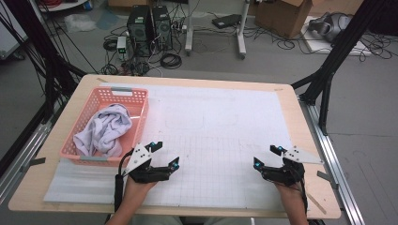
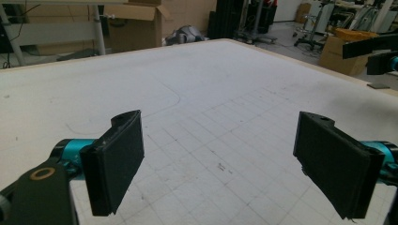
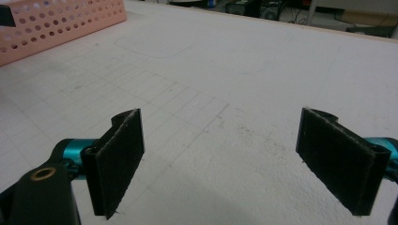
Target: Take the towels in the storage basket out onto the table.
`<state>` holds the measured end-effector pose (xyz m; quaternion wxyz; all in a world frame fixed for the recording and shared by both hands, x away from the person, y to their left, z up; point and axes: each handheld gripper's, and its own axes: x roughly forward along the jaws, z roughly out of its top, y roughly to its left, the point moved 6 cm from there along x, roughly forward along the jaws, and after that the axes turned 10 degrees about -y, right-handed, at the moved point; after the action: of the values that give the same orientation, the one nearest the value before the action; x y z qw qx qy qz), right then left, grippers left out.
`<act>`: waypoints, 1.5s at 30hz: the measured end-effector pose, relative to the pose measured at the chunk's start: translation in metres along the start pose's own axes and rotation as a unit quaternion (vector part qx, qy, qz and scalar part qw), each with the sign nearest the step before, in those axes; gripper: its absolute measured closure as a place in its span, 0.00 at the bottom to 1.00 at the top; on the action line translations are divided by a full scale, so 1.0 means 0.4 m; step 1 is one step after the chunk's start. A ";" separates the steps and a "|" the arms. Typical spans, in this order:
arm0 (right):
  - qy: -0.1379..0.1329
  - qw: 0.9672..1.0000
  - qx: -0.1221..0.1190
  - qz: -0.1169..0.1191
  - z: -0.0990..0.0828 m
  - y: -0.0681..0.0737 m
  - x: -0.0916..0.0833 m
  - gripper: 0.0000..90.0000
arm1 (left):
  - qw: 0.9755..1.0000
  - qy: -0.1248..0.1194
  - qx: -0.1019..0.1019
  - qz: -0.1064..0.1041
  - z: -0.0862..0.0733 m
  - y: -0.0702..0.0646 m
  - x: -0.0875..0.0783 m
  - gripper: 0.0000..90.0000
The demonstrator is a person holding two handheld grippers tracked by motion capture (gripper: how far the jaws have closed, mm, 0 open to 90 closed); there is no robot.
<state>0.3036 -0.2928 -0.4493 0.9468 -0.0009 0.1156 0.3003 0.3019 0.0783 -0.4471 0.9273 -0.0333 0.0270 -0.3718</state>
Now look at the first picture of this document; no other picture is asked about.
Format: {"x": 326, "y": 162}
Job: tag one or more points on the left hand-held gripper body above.
{"x": 137, "y": 159}

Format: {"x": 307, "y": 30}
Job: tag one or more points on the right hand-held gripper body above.
{"x": 286, "y": 175}

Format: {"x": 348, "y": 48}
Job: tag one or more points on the lilac printed towel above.
{"x": 103, "y": 129}

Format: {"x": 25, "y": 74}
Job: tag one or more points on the pink plastic basket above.
{"x": 94, "y": 100}

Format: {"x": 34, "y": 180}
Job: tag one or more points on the person's right hand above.
{"x": 291, "y": 193}

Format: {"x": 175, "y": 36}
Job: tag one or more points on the person's left hand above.
{"x": 136, "y": 190}

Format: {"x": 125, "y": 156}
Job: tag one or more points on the thin wooden stick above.
{"x": 317, "y": 204}

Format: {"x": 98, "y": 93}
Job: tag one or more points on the white grid mat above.
{"x": 219, "y": 125}

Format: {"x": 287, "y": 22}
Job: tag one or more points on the person's grey clothing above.
{"x": 194, "y": 220}

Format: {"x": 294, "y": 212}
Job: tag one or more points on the grey foam sheet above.
{"x": 81, "y": 184}

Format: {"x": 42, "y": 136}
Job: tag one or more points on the small white power box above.
{"x": 121, "y": 45}

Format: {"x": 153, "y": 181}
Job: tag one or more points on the white floor board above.
{"x": 316, "y": 45}

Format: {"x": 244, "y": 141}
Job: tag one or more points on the black computer tower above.
{"x": 162, "y": 28}
{"x": 139, "y": 29}

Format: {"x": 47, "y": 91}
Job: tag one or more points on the white metal stand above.
{"x": 189, "y": 31}

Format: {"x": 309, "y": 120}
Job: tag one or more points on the brown cardboard box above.
{"x": 281, "y": 17}

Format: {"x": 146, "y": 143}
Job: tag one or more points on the grey rounded device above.
{"x": 328, "y": 26}

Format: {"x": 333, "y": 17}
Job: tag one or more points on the blue plastic film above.
{"x": 108, "y": 20}

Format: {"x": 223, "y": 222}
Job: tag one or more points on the black flat device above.
{"x": 226, "y": 21}

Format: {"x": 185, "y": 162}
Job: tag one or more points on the clear plastic bag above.
{"x": 79, "y": 22}

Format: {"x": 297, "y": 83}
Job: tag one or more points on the round white table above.
{"x": 65, "y": 4}

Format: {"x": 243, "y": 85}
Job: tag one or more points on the white cabinet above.
{"x": 9, "y": 34}

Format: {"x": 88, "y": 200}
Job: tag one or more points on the aluminium rail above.
{"x": 338, "y": 168}
{"x": 22, "y": 156}

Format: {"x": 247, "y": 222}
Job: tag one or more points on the black metal frame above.
{"x": 338, "y": 53}
{"x": 40, "y": 53}

